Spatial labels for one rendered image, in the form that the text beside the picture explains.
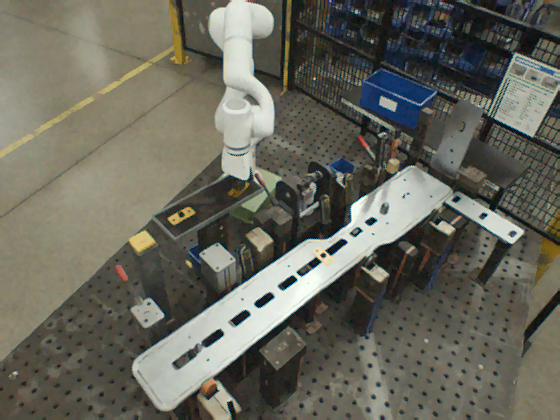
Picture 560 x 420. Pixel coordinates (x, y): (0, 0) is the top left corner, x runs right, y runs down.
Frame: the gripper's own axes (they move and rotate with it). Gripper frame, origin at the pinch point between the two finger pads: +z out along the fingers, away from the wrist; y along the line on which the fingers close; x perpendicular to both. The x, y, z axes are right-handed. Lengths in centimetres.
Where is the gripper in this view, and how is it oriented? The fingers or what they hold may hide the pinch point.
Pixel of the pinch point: (238, 183)
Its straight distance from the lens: 157.5
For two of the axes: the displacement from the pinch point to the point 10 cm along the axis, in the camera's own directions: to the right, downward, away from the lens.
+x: 5.0, -6.1, 6.2
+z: -0.3, 7.0, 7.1
